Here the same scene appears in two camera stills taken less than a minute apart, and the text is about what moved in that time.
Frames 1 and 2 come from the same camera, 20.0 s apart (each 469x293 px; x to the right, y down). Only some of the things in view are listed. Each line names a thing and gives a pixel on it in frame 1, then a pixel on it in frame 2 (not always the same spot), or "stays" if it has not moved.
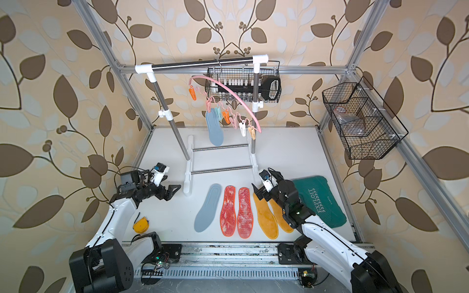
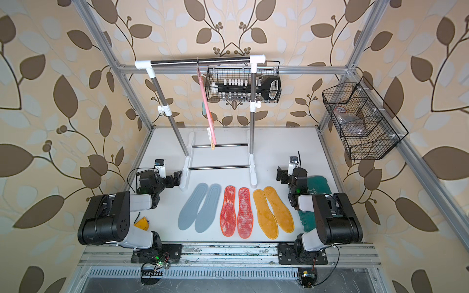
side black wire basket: [366, 129] stays
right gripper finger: [260, 193] → [282, 175]
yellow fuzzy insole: [268, 218] stays
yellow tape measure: [141, 226] stays
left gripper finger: [171, 190] → [175, 181]
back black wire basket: [241, 80] stays
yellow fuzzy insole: [278, 210] stays
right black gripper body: [275, 193] → [290, 179]
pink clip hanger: [223, 112] → [212, 129]
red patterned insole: [245, 220] stays
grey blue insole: [204, 218] stays
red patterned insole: [228, 218] stays
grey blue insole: [215, 131] → [189, 214]
